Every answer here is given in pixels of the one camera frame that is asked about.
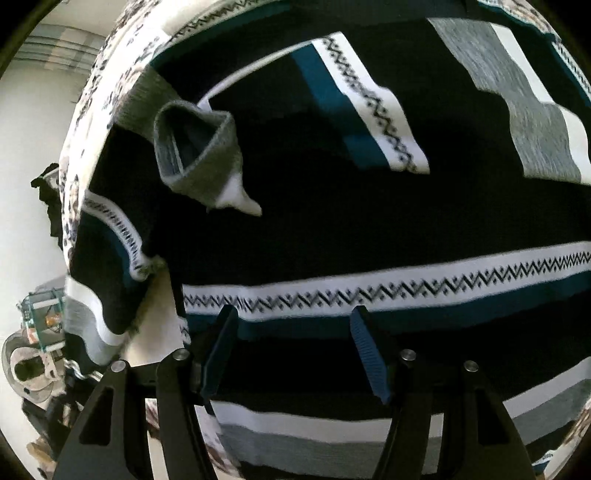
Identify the black grey striped sweater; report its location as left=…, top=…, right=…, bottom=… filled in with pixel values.
left=62, top=0, right=591, bottom=480

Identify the black clothes pile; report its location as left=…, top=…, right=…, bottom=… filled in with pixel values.
left=30, top=163, right=63, bottom=250

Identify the teal storage rack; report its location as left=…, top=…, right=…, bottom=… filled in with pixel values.
left=17, top=288, right=65, bottom=353

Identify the left green striped curtain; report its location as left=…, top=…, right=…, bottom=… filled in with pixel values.
left=13, top=24, right=105, bottom=76

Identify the floral bed cover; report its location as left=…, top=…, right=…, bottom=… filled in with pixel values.
left=58, top=0, right=591, bottom=480

